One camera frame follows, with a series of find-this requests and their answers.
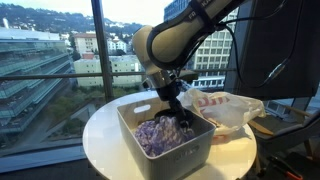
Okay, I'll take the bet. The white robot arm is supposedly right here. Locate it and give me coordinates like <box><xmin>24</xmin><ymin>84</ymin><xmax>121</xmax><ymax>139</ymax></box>
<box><xmin>133</xmin><ymin>0</ymin><xmax>245</xmax><ymax>128</ymax></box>

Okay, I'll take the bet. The metal window railing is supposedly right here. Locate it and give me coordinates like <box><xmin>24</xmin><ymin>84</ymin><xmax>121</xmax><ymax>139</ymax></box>
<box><xmin>0</xmin><ymin>68</ymin><xmax>236</xmax><ymax>81</ymax></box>

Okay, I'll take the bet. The wooden chair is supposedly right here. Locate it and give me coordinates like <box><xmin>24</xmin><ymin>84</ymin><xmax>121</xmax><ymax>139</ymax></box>
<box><xmin>248</xmin><ymin>107</ymin><xmax>320</xmax><ymax>180</ymax></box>

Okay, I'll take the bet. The black cap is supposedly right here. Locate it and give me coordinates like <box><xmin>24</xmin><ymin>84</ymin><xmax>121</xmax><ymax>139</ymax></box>
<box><xmin>154</xmin><ymin>109</ymin><xmax>194</xmax><ymax>128</ymax></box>

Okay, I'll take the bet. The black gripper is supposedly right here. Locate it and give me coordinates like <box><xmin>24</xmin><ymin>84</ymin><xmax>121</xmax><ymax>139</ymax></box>
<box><xmin>155</xmin><ymin>79</ymin><xmax>190</xmax><ymax>129</ymax></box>

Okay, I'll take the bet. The white plastic basket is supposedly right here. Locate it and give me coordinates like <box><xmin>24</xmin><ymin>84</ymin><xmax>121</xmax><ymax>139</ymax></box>
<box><xmin>117</xmin><ymin>97</ymin><xmax>215</xmax><ymax>180</ymax></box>

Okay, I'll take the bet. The round white table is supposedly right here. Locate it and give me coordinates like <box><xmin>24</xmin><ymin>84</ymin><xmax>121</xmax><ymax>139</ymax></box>
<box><xmin>83</xmin><ymin>91</ymin><xmax>257</xmax><ymax>180</ymax></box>

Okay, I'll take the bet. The purple white knitted cloth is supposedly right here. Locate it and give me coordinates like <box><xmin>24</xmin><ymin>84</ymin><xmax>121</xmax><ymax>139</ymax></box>
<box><xmin>133</xmin><ymin>116</ymin><xmax>195</xmax><ymax>157</ymax></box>

